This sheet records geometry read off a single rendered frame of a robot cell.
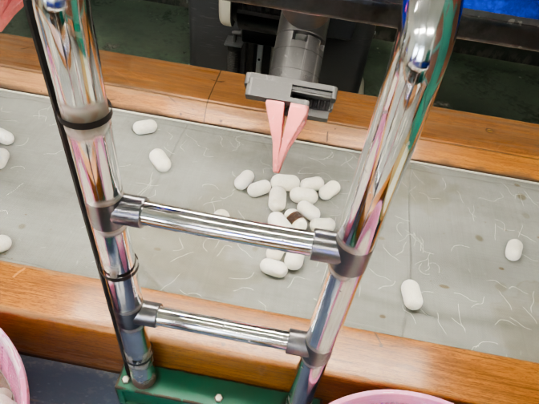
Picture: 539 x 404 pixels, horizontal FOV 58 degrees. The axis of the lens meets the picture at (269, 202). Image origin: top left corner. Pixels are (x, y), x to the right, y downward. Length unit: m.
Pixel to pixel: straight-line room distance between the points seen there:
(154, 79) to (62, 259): 0.33
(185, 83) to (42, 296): 0.39
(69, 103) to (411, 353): 0.38
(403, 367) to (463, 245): 0.21
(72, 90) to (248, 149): 0.46
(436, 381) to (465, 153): 0.37
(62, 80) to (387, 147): 0.15
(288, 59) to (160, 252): 0.26
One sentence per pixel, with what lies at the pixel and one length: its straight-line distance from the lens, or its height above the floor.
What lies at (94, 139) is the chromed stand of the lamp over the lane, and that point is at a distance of 0.26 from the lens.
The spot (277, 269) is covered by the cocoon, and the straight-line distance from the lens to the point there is 0.53.
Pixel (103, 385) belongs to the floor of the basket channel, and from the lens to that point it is 0.56.
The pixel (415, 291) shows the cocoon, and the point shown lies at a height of 0.76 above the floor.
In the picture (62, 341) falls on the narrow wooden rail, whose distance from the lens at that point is 0.54.
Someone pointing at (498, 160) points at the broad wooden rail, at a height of 0.76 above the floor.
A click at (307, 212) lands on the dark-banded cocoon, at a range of 0.59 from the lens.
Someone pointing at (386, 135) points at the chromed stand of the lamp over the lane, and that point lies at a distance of 0.22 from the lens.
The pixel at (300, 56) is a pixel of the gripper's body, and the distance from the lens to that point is 0.55.
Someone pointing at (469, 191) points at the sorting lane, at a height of 0.74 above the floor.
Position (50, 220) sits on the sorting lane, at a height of 0.74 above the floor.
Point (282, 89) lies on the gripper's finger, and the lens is 0.53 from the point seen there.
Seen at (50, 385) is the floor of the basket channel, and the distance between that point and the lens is 0.57.
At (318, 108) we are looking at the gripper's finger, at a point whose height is 0.86.
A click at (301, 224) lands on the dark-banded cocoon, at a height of 0.76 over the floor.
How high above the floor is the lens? 1.18
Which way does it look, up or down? 46 degrees down
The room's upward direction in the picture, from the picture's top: 8 degrees clockwise
